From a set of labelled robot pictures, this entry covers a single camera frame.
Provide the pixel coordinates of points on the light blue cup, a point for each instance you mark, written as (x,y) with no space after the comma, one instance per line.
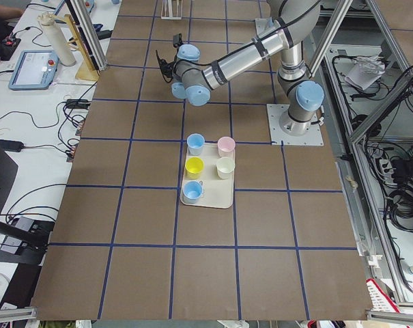
(195,143)

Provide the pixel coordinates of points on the cream plastic tray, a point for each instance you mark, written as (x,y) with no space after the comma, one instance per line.
(218,193)

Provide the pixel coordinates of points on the pale green cup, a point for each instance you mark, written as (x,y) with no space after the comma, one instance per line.
(225,167)

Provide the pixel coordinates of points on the blue teach pendant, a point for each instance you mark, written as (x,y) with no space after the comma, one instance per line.
(35,70)

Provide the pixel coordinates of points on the aluminium frame post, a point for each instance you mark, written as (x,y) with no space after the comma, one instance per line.
(83,22)

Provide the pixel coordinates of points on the wooden mug tree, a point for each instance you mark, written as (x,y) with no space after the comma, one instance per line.
(86,70)

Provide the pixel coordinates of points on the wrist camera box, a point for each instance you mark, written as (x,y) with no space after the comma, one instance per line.
(177,40)

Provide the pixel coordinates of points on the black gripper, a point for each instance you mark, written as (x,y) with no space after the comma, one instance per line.
(166,65)

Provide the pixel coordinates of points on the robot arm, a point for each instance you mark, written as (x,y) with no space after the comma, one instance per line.
(290,23)

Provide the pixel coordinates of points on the black power adapter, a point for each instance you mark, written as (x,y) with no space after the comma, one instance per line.
(104,34)

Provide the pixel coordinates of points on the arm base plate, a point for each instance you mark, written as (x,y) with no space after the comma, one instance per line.
(315,135)
(262,25)

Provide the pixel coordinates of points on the white wire cup rack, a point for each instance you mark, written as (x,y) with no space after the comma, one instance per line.
(171,9)

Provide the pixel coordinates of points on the white cylindrical bottle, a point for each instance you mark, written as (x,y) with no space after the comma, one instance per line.
(56,38)

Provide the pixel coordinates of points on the pink cup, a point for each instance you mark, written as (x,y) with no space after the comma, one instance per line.
(226,147)

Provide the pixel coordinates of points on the yellow cup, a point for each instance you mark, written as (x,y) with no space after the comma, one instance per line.
(194,167)

